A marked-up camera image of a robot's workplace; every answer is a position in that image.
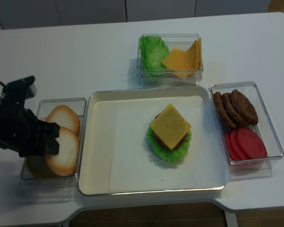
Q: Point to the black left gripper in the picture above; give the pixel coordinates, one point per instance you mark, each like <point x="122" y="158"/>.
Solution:
<point x="22" y="132"/>

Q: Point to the bun slice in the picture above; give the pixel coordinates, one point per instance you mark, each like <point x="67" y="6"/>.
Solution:
<point x="65" y="162"/>
<point x="65" y="117"/>
<point x="38" y="167"/>

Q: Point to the green lettuce on burger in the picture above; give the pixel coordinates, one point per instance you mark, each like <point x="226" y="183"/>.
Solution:
<point x="161" y="150"/>

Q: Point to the cheese slice on burger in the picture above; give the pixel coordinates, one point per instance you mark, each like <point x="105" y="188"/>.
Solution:
<point x="170" y="127"/>

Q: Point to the green lettuce leaf in container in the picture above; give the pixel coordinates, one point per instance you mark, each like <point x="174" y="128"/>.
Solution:
<point x="153" y="51"/>

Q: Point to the clear lettuce cheese container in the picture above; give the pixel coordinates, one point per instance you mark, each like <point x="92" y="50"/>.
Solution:
<point x="168" y="77"/>

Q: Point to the flat cheese slice in container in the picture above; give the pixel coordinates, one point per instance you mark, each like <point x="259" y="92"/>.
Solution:
<point x="178" y="60"/>

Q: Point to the leaning cheese slices in container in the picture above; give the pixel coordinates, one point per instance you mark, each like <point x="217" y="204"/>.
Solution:
<point x="198" y="53"/>

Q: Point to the clear bun container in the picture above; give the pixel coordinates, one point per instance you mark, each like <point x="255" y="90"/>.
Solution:
<point x="78" y="105"/>

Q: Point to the white rectangular tray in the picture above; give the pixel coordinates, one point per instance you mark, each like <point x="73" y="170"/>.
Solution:
<point x="97" y="154"/>

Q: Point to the white paper sheet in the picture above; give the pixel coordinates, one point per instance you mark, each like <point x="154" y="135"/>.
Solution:
<point x="135" y="166"/>

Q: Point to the brown patty on burger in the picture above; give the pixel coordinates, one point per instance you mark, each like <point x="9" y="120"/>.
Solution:
<point x="171" y="132"/>

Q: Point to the left brown patty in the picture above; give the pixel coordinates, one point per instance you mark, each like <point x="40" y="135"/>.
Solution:
<point x="222" y="113"/>

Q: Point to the left tomato slice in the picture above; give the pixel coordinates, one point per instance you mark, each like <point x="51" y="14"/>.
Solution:
<point x="231" y="151"/>

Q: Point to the tomato slice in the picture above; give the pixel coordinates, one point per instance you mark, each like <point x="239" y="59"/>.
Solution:
<point x="240" y="154"/>
<point x="231" y="151"/>
<point x="250" y="143"/>

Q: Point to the middle tomato slice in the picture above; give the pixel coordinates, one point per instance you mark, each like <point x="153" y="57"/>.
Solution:
<point x="240" y="154"/>

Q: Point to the middle brown patty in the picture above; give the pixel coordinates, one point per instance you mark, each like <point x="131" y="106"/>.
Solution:
<point x="234" y="115"/>

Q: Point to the right brown patty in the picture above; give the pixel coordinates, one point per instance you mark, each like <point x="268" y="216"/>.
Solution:
<point x="244" y="107"/>

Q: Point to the clear patty tomato container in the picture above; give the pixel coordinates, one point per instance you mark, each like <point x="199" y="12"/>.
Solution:
<point x="264" y="128"/>

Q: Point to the right tomato slice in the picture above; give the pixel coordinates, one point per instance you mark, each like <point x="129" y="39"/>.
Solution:
<point x="250" y="143"/>

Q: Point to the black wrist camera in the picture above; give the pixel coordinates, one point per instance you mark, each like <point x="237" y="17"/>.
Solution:
<point x="20" y="90"/>

